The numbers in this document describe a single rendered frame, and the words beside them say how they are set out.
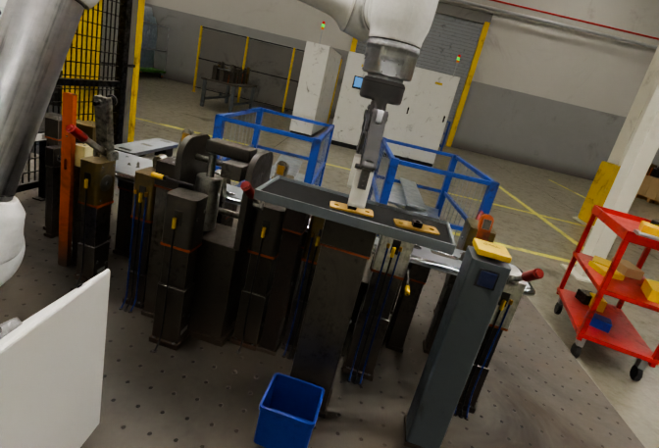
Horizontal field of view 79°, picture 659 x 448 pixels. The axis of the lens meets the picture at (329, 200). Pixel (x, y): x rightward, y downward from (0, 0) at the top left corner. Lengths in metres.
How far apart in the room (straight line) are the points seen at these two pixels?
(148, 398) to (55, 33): 0.70
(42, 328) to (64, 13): 0.52
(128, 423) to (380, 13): 0.85
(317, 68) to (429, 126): 2.72
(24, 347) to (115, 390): 0.39
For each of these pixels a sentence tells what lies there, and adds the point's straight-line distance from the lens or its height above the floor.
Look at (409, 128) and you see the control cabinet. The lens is 9.05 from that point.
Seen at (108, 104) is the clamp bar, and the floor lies 1.20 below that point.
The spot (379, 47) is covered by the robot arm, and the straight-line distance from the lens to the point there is 0.69.
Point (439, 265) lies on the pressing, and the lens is 1.07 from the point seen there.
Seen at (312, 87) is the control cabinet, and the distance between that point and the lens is 8.96.
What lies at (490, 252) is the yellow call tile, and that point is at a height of 1.16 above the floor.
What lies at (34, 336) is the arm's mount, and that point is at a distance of 0.64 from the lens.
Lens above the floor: 1.38
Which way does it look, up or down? 17 degrees down
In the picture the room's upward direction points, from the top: 13 degrees clockwise
